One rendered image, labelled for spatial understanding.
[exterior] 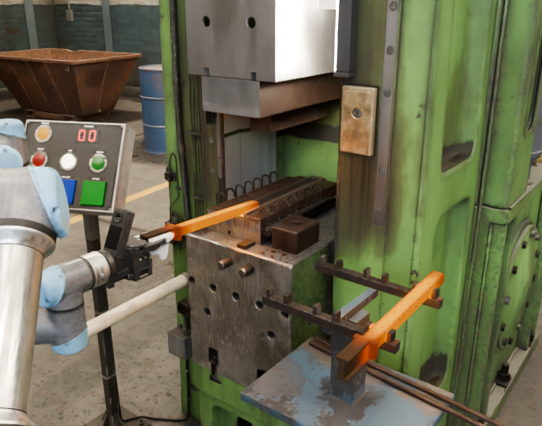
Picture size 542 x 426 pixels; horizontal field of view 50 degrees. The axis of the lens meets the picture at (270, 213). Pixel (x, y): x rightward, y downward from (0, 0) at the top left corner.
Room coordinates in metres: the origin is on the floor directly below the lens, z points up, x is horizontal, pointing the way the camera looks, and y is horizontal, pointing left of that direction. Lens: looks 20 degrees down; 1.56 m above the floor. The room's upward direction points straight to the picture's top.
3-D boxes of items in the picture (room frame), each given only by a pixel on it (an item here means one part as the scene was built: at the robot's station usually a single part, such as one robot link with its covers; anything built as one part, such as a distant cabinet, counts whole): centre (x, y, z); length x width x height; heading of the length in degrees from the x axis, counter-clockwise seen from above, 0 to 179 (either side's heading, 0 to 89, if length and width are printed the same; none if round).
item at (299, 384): (1.12, -0.18, 0.70); 0.40 x 0.30 x 0.02; 53
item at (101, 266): (1.14, 0.38, 1.01); 0.08 x 0.05 x 0.08; 54
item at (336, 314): (1.12, -0.18, 0.97); 0.23 x 0.06 x 0.02; 143
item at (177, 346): (1.86, 0.33, 0.36); 0.09 x 0.07 x 0.12; 53
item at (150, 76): (6.31, 1.11, 0.44); 0.59 x 0.59 x 0.88
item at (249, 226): (1.72, -0.02, 0.96); 0.42 x 0.20 x 0.09; 143
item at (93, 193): (1.68, 0.54, 1.01); 0.07 x 0.05 x 0.07; 78
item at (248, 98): (1.72, -0.02, 1.32); 0.42 x 0.20 x 0.10; 143
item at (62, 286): (1.08, 0.43, 1.01); 0.11 x 0.08 x 0.09; 143
